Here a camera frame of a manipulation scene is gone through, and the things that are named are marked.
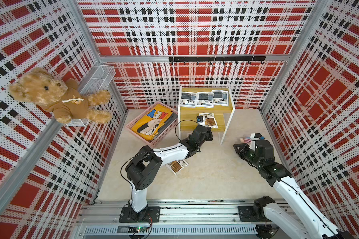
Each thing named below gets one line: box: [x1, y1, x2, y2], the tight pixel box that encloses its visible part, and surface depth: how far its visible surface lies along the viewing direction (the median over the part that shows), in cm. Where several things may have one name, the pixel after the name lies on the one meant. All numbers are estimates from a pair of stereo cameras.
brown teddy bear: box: [8, 67, 112, 124], surface depth 54 cm
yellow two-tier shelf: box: [177, 85, 236, 145], surface depth 80 cm
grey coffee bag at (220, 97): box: [211, 90, 229, 107], surface depth 82 cm
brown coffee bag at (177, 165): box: [165, 159, 189, 176], surface depth 90 cm
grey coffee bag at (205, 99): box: [195, 91, 214, 109], surface depth 80 cm
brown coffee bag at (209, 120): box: [197, 112, 219, 129], surface depth 92 cm
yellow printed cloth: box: [131, 104, 174, 141], surface depth 106 cm
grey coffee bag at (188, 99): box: [179, 91, 198, 108], surface depth 80 cm
